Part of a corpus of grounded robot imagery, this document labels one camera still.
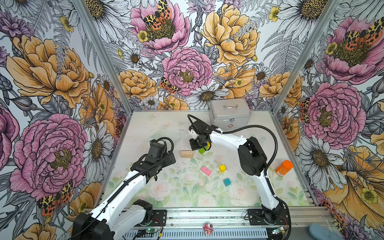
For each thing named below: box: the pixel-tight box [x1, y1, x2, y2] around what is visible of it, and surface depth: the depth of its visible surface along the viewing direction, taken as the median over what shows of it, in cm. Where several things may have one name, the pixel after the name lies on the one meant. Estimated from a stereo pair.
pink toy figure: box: [203, 223, 214, 236], surface depth 69 cm
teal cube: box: [223, 178, 232, 187], surface depth 87 cm
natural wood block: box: [180, 150, 194, 158], surface depth 98 cm
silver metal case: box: [209, 98, 252, 132], surface depth 105 cm
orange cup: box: [275, 160, 294, 177], surface depth 85 cm
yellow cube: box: [219, 164, 227, 173], surface depth 92 cm
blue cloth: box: [309, 223, 343, 240], surface depth 70 cm
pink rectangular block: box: [201, 166, 212, 176], surface depth 91 cm
